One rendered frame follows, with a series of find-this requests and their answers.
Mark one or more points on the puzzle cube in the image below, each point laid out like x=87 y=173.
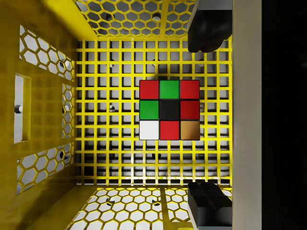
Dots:
x=169 y=110

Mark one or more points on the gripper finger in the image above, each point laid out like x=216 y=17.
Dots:
x=211 y=203
x=208 y=28

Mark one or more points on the yellow basket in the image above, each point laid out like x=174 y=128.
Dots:
x=43 y=95

